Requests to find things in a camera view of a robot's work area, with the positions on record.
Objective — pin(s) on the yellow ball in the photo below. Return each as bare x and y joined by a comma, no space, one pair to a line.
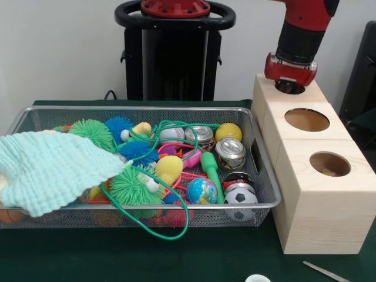
228,132

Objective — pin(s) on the black white toy soccer ball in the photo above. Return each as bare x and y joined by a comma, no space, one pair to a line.
241,199

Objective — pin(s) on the white toy baseball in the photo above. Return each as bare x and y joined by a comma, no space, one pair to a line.
171,133

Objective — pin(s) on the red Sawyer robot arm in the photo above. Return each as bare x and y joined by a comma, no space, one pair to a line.
302,29

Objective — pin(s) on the silver soda can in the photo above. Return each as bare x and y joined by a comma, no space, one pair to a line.
230,151

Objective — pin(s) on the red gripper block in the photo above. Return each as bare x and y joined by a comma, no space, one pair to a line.
290,73

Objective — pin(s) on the colourful globe ball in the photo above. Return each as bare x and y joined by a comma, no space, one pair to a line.
202,191

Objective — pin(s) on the wooden box with three holes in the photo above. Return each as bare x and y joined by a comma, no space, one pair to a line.
323,220

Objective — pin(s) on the blue spiky ball with eyes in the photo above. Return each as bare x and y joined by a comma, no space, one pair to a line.
117,127

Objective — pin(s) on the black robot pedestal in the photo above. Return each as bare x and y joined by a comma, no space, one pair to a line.
173,58

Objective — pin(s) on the green spiky rubber ball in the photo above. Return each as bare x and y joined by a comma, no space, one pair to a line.
91,132

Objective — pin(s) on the multicoloured patterned cloth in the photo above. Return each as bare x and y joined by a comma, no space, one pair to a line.
330,172

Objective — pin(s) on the metal scissors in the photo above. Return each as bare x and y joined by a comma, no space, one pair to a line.
323,271

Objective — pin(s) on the green spiky ball with eyes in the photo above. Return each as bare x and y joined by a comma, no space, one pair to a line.
132,188

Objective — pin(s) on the mint green knitted cloth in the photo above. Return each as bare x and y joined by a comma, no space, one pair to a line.
53,167

